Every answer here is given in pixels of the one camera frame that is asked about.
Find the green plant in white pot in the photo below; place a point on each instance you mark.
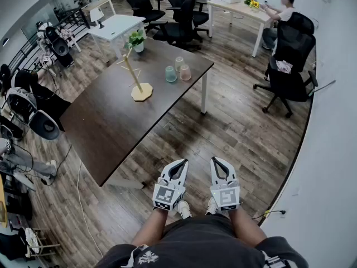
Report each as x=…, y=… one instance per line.
x=137, y=40

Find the long wooden top table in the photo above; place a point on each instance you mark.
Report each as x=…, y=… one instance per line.
x=240, y=10

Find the yellow-green translucent cup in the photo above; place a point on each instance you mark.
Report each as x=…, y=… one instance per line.
x=179, y=63

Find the person's left white shoe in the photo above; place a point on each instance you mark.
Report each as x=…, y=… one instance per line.
x=184, y=209

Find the black metal railing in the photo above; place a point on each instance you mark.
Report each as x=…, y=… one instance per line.
x=73, y=17

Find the small wooden top table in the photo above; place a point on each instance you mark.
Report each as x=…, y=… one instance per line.
x=97, y=4

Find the wooden cup tree stand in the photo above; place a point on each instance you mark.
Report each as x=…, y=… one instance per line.
x=142, y=92

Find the person's white shoe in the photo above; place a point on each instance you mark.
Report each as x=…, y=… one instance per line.
x=184, y=209
x=211, y=206

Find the person's right white shoe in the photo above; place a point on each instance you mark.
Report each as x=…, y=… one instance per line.
x=211, y=206

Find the white floral cloth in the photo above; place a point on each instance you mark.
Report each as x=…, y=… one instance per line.
x=32, y=240

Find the patterned cloth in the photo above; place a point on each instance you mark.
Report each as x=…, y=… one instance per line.
x=284, y=66

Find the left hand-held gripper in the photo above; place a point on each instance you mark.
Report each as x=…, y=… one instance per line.
x=167, y=195

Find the pink translucent cup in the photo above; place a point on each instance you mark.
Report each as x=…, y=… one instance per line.
x=185, y=73

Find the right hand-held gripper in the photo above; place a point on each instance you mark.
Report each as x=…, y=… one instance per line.
x=227, y=198

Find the grey backpack rig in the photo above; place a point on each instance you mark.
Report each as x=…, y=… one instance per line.
x=44, y=124
x=60, y=47

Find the wooden stool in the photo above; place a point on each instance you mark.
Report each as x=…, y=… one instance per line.
x=42, y=246

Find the person's dark grey shirt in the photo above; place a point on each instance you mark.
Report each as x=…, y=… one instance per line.
x=200, y=247

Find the sunflower bouquet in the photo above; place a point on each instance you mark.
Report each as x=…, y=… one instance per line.
x=252, y=4

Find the square white table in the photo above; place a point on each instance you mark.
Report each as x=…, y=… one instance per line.
x=117, y=24

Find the white shade table lamp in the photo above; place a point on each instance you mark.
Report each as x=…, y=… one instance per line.
x=96, y=15

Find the yellow top side table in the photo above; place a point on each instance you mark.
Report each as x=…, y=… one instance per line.
x=2, y=202

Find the person's right forearm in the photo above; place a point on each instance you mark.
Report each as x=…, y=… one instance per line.
x=248, y=230

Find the person's left forearm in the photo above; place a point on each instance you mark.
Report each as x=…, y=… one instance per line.
x=147, y=230

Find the black office chair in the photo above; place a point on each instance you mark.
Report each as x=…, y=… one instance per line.
x=199, y=18
x=178, y=29
x=295, y=38
x=142, y=1
x=11, y=247

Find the blue-green translucent cup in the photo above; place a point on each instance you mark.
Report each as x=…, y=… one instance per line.
x=171, y=74

